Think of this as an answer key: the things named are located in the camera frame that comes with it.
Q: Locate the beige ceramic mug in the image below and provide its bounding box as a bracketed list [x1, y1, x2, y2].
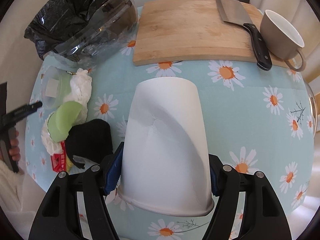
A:
[260, 9, 306, 72]

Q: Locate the person's left hand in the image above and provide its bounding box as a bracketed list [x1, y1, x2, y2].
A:
[9, 131, 21, 162]

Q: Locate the clear glass bowl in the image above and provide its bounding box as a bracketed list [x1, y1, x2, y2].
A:
[53, 0, 138, 63]

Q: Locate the white paper cup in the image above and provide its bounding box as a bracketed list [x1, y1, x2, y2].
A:
[118, 77, 214, 217]

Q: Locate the white tissue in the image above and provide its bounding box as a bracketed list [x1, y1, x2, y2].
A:
[41, 101, 88, 155]
[69, 68, 92, 105]

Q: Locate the black trash bag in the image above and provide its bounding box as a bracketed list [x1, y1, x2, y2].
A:
[24, 0, 107, 59]

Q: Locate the white sleeve forearm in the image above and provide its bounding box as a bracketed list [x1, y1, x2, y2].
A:
[1, 160, 25, 215]

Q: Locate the red snack wrapper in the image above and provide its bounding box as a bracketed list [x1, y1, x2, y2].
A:
[50, 141, 67, 173]

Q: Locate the black cloth sock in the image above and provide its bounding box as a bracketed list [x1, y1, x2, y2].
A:
[65, 119, 113, 169]

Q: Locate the steel cleaver black handle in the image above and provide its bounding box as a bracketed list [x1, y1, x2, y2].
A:
[216, 0, 272, 71]

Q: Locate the clear plastic printed cup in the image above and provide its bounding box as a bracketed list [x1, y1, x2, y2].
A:
[41, 66, 63, 109]

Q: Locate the wooden cutting board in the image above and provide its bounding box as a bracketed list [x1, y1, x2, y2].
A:
[132, 0, 296, 68]

